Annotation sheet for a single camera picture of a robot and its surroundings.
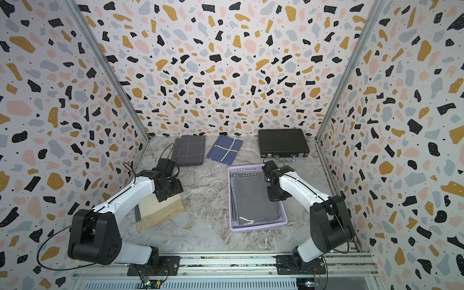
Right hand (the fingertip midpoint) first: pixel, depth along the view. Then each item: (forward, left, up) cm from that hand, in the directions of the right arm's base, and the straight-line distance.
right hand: (279, 197), depth 88 cm
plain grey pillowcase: (0, +14, -3) cm, 14 cm away
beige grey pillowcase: (-7, +63, -3) cm, 63 cm away
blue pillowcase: (+36, +31, -5) cm, 48 cm away
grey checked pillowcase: (+32, +53, -3) cm, 62 cm away
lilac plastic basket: (+21, +13, -5) cm, 25 cm away
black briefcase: (+38, -7, -3) cm, 39 cm away
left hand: (+1, +50, +3) cm, 50 cm away
